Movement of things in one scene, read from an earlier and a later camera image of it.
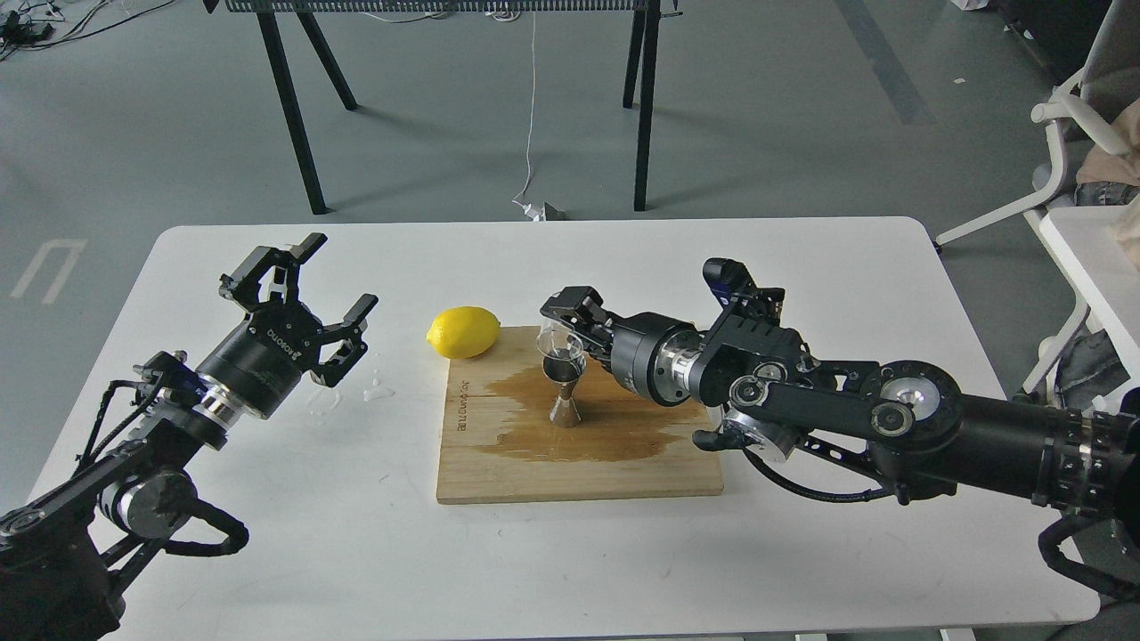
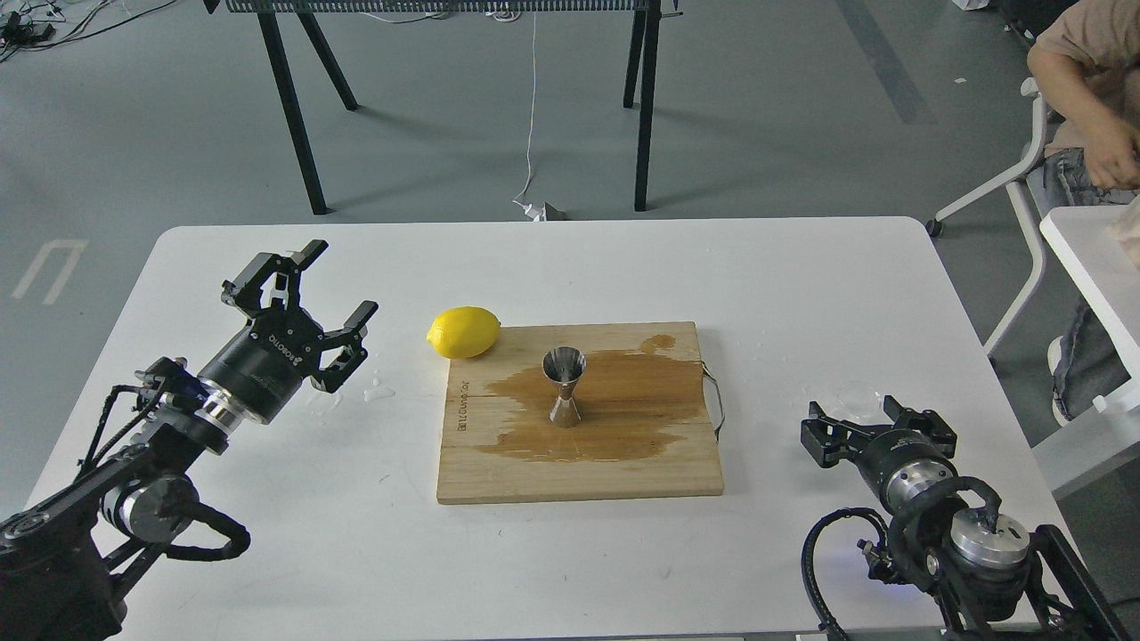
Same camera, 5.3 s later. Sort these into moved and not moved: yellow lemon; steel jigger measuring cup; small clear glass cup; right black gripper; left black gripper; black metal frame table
Moved: small clear glass cup; right black gripper
Not moved: left black gripper; black metal frame table; yellow lemon; steel jigger measuring cup
